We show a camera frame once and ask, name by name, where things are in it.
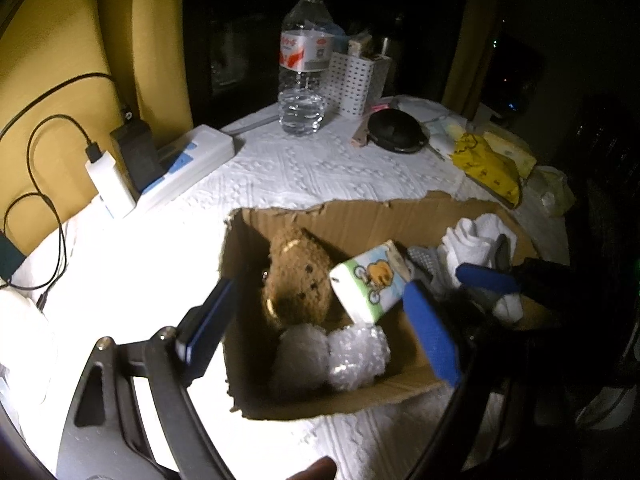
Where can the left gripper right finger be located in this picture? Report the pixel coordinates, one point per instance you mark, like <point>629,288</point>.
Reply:
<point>431,332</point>

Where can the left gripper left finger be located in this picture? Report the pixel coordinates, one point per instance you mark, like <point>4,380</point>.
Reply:
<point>201,330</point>

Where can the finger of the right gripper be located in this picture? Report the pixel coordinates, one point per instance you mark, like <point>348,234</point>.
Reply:
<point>427,266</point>
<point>471,275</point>

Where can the white towel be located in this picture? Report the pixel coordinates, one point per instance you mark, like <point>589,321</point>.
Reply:
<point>485,241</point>

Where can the cartoon chick tissue pack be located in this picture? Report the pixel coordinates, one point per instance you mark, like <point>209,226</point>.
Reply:
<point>370,284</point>

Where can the light green plastic bag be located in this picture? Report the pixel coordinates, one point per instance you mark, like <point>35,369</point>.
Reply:
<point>550,187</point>

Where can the white fluffy ball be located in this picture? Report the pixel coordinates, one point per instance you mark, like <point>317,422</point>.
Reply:
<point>302,361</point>

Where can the white textured tablecloth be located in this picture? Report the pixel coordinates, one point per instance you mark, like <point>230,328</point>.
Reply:
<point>128,278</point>

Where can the brown cardboard box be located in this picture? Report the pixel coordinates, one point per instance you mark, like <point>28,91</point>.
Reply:
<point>344,228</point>

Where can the pale yellow tissue pack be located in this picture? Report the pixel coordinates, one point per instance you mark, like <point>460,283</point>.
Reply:
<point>523,159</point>

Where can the white charger adapter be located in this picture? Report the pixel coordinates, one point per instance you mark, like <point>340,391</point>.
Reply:
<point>111,186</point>

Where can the white perforated plastic basket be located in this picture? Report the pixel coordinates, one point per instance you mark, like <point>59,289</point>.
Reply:
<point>352,85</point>

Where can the dark grey charger adapter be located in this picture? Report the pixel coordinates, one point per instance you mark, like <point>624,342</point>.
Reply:
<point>134,144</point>

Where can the clear plastic water bottle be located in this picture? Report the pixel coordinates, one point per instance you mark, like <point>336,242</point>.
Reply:
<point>305,51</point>

